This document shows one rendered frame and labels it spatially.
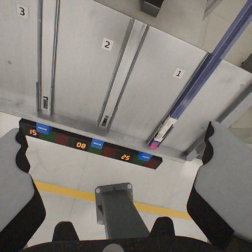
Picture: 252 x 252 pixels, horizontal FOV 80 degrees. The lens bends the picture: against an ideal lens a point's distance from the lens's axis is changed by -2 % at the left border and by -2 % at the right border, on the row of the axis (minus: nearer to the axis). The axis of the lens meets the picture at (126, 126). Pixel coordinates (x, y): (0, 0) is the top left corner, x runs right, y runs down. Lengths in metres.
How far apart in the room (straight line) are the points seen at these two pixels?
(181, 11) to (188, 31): 0.06
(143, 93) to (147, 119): 0.06
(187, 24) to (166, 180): 0.95
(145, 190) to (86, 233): 0.47
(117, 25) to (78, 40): 0.05
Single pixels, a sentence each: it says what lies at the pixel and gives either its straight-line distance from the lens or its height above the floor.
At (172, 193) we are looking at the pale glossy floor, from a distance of 1.26.
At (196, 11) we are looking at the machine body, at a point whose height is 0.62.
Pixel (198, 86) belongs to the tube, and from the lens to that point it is 0.26.
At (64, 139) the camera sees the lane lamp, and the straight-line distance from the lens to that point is 0.37.
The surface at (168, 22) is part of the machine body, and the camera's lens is 0.57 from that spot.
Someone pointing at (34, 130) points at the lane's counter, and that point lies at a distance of 0.39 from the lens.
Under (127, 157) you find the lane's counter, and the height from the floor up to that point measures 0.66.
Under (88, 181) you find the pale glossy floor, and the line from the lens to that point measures 1.08.
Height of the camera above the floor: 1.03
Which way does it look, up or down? 78 degrees down
